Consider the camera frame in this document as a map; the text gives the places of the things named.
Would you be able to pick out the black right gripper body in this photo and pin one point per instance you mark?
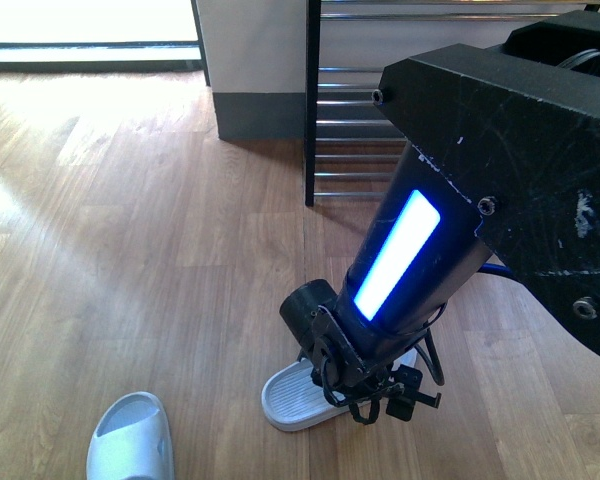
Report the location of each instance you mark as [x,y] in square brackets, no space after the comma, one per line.
[309,313]

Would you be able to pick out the white slide sandal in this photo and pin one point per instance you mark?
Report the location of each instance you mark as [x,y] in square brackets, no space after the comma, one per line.
[292,402]

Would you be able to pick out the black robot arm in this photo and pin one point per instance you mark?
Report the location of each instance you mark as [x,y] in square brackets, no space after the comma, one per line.
[421,248]

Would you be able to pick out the black metal shoe rack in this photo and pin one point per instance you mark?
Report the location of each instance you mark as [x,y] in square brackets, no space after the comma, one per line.
[350,115]

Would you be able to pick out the light blue slide sandal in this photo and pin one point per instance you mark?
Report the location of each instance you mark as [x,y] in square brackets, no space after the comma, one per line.
[132,441]

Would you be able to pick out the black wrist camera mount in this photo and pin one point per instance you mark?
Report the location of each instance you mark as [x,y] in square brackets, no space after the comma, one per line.
[403,393]

